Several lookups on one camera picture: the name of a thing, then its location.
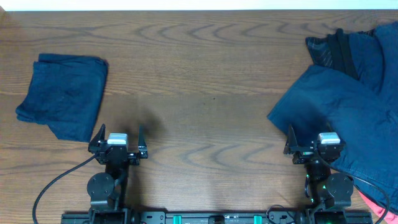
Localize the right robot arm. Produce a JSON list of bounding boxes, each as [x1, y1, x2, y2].
[[284, 125, 353, 223]]

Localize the folded dark blue garment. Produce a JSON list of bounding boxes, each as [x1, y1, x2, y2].
[[16, 53, 108, 142]]

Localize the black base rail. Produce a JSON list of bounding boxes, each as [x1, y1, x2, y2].
[[61, 210, 373, 224]]

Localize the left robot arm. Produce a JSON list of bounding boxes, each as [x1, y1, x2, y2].
[[86, 124, 148, 223]]

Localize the pink red garment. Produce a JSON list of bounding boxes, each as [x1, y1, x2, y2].
[[359, 191, 398, 224]]

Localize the dark blue shorts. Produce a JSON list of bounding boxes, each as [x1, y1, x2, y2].
[[268, 23, 397, 212]]

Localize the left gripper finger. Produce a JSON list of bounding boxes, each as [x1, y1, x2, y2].
[[89, 124, 106, 147], [138, 125, 147, 152]]

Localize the black garment pile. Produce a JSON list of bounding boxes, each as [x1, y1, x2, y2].
[[305, 28, 376, 80]]

